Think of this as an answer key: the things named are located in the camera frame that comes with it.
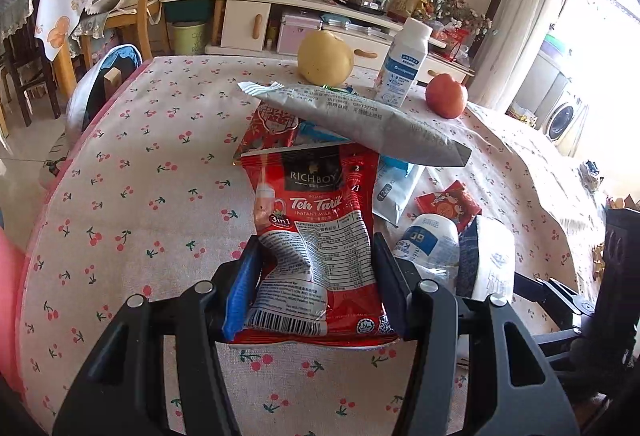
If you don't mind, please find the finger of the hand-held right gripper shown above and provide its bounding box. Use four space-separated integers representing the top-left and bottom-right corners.
515 276 597 318
531 327 584 358

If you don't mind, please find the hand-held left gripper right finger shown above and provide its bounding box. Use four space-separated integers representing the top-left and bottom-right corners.
371 232 583 436

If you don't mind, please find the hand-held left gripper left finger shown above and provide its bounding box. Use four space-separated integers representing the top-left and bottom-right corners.
52 235 262 436

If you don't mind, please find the red milk tea packet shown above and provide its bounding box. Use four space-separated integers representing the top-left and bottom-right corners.
231 141 402 348

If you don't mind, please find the red festive snack bag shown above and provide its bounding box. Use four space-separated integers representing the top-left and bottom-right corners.
232 103 302 165

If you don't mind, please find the pink plastic bucket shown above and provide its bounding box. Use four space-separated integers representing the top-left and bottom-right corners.
0 226 26 392

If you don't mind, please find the crumpled white blue packet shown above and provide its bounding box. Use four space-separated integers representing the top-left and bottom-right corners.
392 213 461 278

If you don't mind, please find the dark blue white packet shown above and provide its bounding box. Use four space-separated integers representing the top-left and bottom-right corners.
455 215 516 302

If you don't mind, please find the light blue mask packet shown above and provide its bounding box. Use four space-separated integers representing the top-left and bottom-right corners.
372 156 426 224

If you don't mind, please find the small red packet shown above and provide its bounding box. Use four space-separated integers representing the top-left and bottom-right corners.
416 181 482 234

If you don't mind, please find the cherry print tablecloth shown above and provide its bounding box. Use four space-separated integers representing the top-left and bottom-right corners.
20 55 608 436

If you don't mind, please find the silver grey snack bag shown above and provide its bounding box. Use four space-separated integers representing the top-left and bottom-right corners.
237 81 472 167

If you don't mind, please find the white washing machine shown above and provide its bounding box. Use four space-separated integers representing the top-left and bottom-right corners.
542 76 591 152

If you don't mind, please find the red apple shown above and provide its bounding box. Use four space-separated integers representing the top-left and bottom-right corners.
425 73 469 119

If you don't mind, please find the white milk bottle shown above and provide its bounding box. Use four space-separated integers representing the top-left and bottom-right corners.
374 17 434 108

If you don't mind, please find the yellow pear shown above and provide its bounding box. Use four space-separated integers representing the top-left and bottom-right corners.
297 30 355 87

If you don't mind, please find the pink storage box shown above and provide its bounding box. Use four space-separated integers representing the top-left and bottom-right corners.
276 13 321 56

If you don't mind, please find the green waste bin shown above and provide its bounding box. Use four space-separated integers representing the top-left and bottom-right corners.
167 21 210 56

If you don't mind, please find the white television cabinet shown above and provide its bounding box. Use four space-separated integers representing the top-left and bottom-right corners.
205 0 476 87

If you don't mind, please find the gold ornament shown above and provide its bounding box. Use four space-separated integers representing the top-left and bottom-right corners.
389 0 433 19

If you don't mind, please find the green storage box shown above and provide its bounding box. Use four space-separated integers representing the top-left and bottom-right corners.
164 0 213 23

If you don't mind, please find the table with orange print cloth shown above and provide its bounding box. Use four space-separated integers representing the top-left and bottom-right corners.
35 0 96 102

